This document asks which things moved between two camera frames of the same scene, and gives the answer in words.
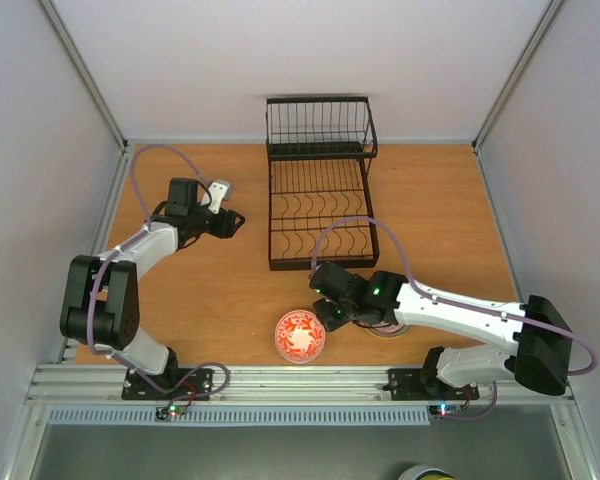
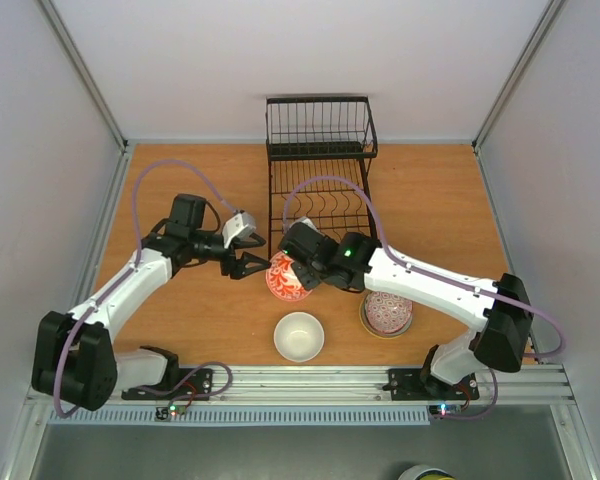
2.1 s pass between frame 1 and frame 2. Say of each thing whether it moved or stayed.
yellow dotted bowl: stayed
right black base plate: stayed
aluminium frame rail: stayed
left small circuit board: stayed
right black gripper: moved
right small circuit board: stayed
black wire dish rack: stayed
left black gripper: moved
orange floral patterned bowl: moved
